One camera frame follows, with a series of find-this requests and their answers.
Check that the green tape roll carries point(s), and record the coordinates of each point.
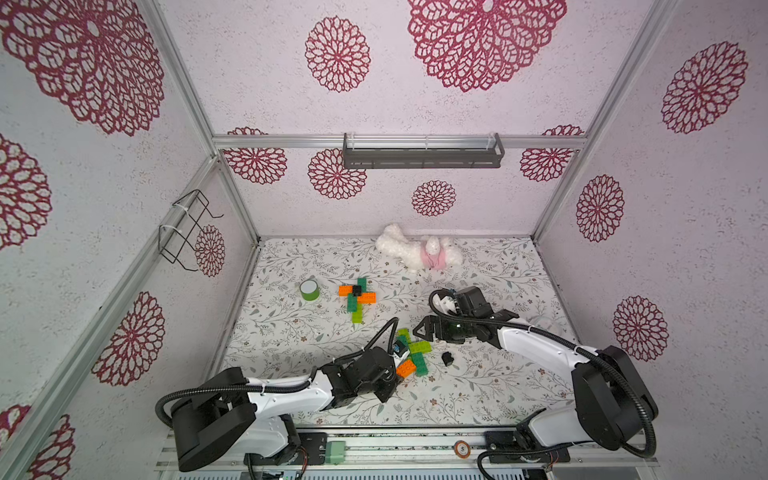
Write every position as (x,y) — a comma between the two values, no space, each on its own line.
(309,290)

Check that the white pink plush toy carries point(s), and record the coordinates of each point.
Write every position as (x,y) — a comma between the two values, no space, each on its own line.
(430,253)

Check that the green connector block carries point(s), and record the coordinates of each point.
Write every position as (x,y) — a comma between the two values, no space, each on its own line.
(335,453)

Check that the metal base rail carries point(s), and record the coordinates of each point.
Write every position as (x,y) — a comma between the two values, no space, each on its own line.
(433,453)

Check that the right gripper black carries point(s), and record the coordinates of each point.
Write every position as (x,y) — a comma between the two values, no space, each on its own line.
(437,327)

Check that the dark green lego brick front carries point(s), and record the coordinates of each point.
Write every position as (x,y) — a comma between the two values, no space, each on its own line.
(352,303)

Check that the dark green lego brick back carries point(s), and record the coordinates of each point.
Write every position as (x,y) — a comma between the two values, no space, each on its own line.
(420,364)

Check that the long lime green lego brick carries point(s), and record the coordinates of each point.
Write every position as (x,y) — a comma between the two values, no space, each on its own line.
(357,316)

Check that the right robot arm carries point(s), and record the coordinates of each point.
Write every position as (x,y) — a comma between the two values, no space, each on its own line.
(612,407)

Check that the orange lego brick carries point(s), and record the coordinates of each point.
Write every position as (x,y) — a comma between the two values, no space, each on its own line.
(345,290)
(367,298)
(406,369)

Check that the lime lego brick back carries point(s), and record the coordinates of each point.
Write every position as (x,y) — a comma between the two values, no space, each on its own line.
(420,347)

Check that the black wall shelf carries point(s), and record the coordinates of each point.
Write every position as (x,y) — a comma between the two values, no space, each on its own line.
(391,158)

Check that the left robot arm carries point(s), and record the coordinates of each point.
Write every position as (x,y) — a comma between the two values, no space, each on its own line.
(254,417)

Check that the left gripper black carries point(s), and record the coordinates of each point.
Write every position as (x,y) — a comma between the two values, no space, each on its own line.
(387,392)

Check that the black wire wall rack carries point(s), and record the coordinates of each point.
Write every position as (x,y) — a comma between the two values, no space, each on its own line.
(177,236)

